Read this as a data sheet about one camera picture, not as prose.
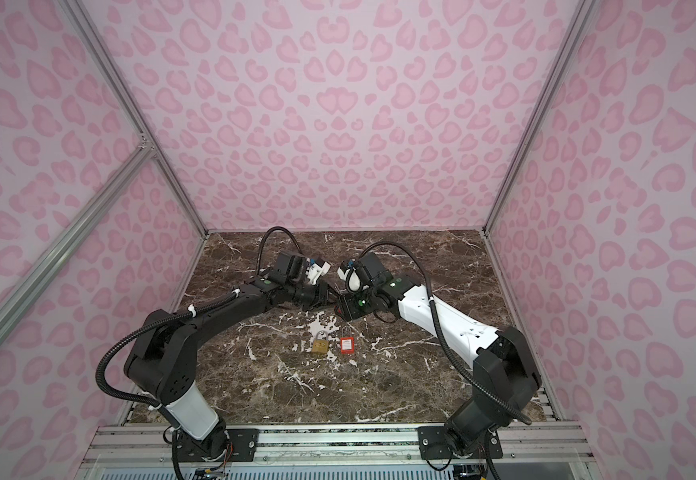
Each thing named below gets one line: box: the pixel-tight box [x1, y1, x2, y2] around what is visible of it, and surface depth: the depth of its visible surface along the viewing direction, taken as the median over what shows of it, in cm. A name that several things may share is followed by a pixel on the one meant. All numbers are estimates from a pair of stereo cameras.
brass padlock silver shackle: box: [312, 330, 329, 354], surface depth 91 cm
